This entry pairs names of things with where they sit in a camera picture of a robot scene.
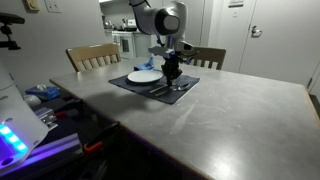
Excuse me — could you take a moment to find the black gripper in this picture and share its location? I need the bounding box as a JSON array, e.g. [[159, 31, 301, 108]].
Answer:
[[161, 54, 183, 86]]

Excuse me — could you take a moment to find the silver fork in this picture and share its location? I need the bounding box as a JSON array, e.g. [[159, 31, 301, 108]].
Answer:
[[148, 83, 170, 95]]

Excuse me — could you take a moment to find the white round plate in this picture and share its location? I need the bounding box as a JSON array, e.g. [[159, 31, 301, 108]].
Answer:
[[126, 69, 164, 84]]

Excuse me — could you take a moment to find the silver spoon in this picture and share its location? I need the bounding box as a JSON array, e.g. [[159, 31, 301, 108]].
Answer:
[[154, 83, 192, 98]]

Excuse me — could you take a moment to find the dark blue placemat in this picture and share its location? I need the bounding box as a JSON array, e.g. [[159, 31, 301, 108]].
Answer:
[[108, 69, 201, 106]]

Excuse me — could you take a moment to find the dark brown wooden chair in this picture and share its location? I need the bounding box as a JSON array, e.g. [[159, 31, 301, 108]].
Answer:
[[189, 45, 227, 71]]

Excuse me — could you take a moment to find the white kitchen stove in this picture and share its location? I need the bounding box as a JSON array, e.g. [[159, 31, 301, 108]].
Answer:
[[111, 30, 137, 60]]

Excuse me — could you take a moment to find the white door with sign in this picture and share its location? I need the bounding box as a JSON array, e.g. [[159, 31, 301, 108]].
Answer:
[[208, 0, 258, 74]]

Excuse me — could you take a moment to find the silver kettle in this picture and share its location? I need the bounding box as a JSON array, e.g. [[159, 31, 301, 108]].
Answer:
[[103, 20, 114, 31]]

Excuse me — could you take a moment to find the light wooden chair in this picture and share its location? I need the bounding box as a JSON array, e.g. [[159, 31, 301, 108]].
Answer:
[[65, 42, 122, 73]]

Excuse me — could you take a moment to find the black orange clamp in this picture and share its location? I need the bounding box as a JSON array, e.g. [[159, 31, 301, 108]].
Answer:
[[83, 121, 121, 155]]

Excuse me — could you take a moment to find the door sign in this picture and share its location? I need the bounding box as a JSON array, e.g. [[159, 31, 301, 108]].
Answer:
[[228, 0, 245, 8]]

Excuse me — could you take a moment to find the blue tissue box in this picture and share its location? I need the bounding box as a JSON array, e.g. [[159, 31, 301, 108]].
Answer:
[[25, 84, 62, 102]]

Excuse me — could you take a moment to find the white bowl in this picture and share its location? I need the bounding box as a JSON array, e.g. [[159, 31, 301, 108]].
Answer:
[[23, 94, 42, 108]]

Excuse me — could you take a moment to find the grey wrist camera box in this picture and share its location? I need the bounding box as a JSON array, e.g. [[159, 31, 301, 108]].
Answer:
[[148, 45, 176, 58]]

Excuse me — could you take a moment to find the silver door handle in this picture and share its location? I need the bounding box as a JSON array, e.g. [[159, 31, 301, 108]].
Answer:
[[250, 25, 263, 38]]

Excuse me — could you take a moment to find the red handled tool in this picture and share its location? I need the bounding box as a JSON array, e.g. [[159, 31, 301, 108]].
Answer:
[[53, 108, 81, 119]]

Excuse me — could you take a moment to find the white door with handle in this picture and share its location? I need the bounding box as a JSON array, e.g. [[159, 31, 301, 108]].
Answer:
[[238, 0, 320, 87]]

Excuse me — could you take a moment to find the aluminium extrusion rail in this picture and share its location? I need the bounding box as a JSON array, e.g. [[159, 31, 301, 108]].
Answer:
[[0, 133, 84, 176]]

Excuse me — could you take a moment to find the beige wall thermostat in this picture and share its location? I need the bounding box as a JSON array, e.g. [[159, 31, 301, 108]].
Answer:
[[22, 0, 41, 14]]

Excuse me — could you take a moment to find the black camera on mount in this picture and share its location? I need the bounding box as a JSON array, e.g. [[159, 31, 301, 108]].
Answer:
[[0, 12, 26, 51]]

